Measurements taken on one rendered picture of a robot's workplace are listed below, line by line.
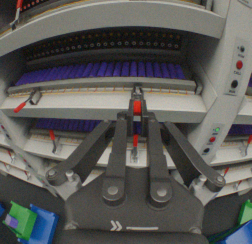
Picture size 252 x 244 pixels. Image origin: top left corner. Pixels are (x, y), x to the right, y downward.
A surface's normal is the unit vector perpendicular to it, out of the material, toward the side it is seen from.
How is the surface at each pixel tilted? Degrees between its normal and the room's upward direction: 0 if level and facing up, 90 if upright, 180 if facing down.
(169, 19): 110
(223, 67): 90
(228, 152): 19
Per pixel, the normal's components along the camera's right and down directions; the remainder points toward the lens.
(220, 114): -0.09, 0.59
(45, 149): -0.05, -0.57
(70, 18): -0.07, 0.83
